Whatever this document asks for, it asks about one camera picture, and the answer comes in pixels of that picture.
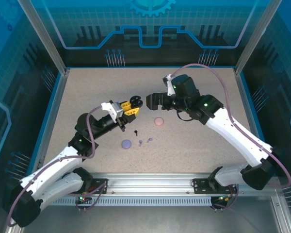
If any blue table edge strip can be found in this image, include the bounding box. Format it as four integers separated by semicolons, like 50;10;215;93
239;72;277;177
26;72;64;177

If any small circuit board with LEDs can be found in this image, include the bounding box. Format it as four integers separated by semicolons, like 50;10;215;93
212;194;234;205
75;194;92;205

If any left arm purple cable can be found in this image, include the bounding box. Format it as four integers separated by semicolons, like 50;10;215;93
6;105;110;228

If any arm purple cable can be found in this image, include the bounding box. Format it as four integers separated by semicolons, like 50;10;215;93
167;63;291;212
6;105;110;228

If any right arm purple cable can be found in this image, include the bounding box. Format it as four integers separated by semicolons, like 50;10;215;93
167;63;291;212

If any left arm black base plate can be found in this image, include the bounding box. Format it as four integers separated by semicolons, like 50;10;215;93
88;178;109;195

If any wide aluminium mounting rail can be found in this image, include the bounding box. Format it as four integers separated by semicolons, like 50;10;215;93
82;171;281;196

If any aluminium frame post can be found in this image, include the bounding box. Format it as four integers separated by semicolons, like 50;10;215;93
233;0;284;75
17;0;70;75

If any slotted grey cable duct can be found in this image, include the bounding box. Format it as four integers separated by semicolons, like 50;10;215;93
49;196;214;207

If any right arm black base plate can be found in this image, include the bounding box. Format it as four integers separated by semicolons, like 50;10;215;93
193;178;236;194

